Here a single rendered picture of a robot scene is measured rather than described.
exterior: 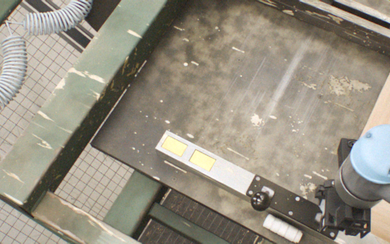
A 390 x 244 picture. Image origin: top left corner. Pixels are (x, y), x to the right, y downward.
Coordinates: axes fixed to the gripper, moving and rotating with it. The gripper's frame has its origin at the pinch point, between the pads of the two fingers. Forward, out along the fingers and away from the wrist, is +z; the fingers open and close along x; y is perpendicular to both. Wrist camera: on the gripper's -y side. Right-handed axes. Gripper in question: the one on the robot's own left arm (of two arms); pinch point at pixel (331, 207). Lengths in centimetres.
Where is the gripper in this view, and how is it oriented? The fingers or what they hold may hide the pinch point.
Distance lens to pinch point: 100.3
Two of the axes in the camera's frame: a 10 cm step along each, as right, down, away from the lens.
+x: 9.9, 1.3, -0.9
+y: -1.5, 9.0, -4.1
